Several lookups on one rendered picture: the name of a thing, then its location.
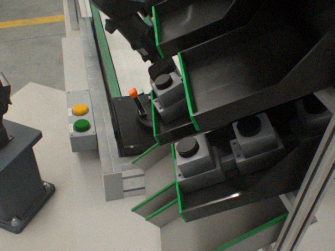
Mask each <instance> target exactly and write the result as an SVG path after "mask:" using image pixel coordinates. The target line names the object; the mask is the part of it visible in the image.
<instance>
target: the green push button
mask: <svg viewBox="0 0 335 251"><path fill-rule="evenodd" d="M74 127H75V129H76V130H78V131H85V130H87V129H88V128H89V127H90V123H89V121H88V120H85V119H80V120H77V121H76V122H75V123H74Z"/></svg>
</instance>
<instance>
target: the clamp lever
mask: <svg viewBox="0 0 335 251"><path fill-rule="evenodd" d="M128 93H129V95H130V97H131V98H133V99H134V101H135V103H136V105H137V107H138V109H139V110H140V112H141V113H143V112H145V110H144V107H143V105H142V103H141V102H140V100H139V98H138V96H141V95H143V94H144V91H143V89H142V90H140V91H138V92H137V91H136V89H135V88H133V89H130V90H128Z"/></svg>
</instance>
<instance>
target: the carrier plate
mask: <svg viewBox="0 0 335 251"><path fill-rule="evenodd" d="M148 96H151V94H143V95H141V96H138V98H139V100H140V102H141V103H142V102H143V101H145V100H147V99H148ZM113 105H114V110H115V115H116V119H117V123H118V128H119V133H120V137H121V141H122V145H123V148H124V155H125V157H127V156H134V155H141V154H142V153H144V152H145V151H146V150H148V149H149V148H150V147H152V146H153V145H155V144H157V141H156V140H155V138H154V134H153V133H150V132H148V131H145V130H144V129H142V128H141V127H140V126H139V125H138V124H137V122H136V108H137V105H136V103H135V101H134V99H133V98H131V97H130V95H129V96H120V97H113Z"/></svg>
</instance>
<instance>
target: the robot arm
mask: <svg viewBox="0 0 335 251"><path fill-rule="evenodd" d="M89 1H90V2H91V3H92V4H93V5H94V6H95V7H96V8H97V9H98V10H100V11H101V12H102V13H103V14H105V15H106V16H107V17H109V18H110V19H105V30H106V31H107V32H109V33H110V34H112V33H114V31H115V30H118V31H119V32H120V33H121V34H122V36H123V37H124V38H125V39H126V40H127V41H128V42H129V43H130V46H131V48H132V49H133V50H136V51H137V52H138V53H139V54H140V55H141V58H142V60H143V61H144V62H146V61H147V60H149V61H150V62H151V64H152V65H151V66H150V67H149V68H148V73H149V75H150V78H151V79H152V81H153V82H155V80H156V79H157V78H158V77H159V76H160V75H163V74H170V73H172V72H174V70H175V69H176V64H175V62H174V60H173V58H172V57H171V58H168V59H166V60H163V59H162V57H161V55H160V53H159V51H158V49H157V47H156V41H155V32H154V27H153V25H148V24H147V23H145V22H144V20H143V19H142V18H141V17H140V16H139V14H138V13H137V12H139V13H140V14H141V15H142V16H143V17H147V16H149V17H150V18H152V17H153V12H152V6H154V5H156V4H158V3H160V2H163V1H165V0H89ZM10 92H11V85H10V84H9V82H8V80H7V79H6V77H5V76H4V74H3V72H0V150H2V149H3V148H4V147H5V146H6V145H7V144H8V143H9V142H10V141H11V140H12V139H13V138H14V136H13V135H11V134H8V133H7V131H6V128H5V127H4V125H3V115H4V114H5V113H7V111H8V107H9V105H8V104H10V105H12V102H11V100H10Z"/></svg>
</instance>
